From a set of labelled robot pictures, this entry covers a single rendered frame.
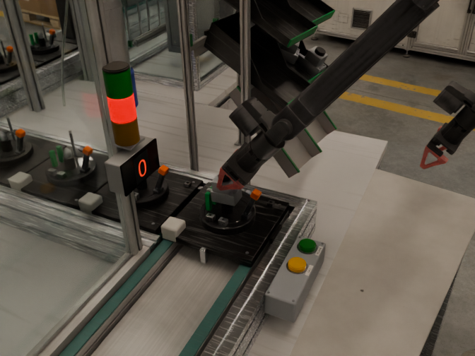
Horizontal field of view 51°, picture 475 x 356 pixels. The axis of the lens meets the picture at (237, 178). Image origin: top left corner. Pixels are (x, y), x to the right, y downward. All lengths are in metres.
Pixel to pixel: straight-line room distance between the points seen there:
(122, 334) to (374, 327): 0.54
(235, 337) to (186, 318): 0.14
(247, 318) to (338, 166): 0.79
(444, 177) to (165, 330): 2.55
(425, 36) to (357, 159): 3.52
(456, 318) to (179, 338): 1.63
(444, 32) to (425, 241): 3.82
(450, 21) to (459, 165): 1.89
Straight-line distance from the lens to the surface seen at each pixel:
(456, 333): 2.41
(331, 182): 1.60
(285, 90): 1.34
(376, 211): 1.50
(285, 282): 1.11
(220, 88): 2.22
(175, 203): 1.32
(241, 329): 1.02
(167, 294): 1.15
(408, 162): 3.45
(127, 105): 0.96
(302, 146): 1.46
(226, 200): 1.20
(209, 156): 1.72
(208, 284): 1.16
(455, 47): 5.13
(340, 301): 1.22
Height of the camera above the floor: 1.75
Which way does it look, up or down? 34 degrees down
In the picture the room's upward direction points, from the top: 1 degrees counter-clockwise
